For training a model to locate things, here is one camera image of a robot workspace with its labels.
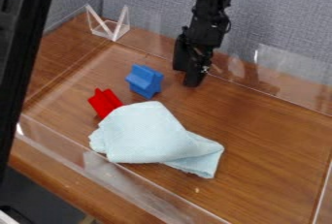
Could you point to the clear acrylic corner bracket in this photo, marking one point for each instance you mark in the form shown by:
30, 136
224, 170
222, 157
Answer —
108, 28

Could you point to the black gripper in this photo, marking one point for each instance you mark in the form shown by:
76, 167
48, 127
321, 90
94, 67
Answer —
200, 38

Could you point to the black vertical post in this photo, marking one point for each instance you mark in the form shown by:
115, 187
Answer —
24, 19

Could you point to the light blue cloth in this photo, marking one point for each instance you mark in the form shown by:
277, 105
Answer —
141, 133

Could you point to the blue plastic block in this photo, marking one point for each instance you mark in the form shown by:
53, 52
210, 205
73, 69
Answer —
145, 80

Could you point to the clear acrylic enclosure wall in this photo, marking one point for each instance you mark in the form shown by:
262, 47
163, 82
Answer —
267, 112

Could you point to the red plastic block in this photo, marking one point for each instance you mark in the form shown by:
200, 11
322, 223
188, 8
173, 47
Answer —
105, 102

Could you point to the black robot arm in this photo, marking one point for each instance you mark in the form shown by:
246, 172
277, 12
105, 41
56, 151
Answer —
210, 5

